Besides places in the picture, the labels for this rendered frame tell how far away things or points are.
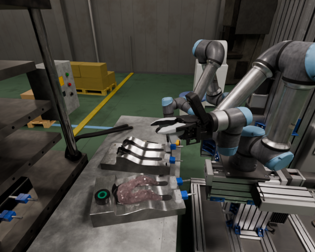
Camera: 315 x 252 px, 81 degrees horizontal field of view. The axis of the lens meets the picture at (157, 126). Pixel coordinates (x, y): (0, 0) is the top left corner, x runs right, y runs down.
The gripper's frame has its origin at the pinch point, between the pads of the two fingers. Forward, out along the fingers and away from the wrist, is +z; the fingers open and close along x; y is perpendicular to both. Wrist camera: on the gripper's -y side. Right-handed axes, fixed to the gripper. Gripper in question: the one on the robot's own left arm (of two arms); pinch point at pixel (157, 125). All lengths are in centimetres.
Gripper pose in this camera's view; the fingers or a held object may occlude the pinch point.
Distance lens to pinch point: 58.5
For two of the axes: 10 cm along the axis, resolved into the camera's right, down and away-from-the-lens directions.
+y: 0.5, 9.2, 3.8
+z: -9.4, 1.6, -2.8
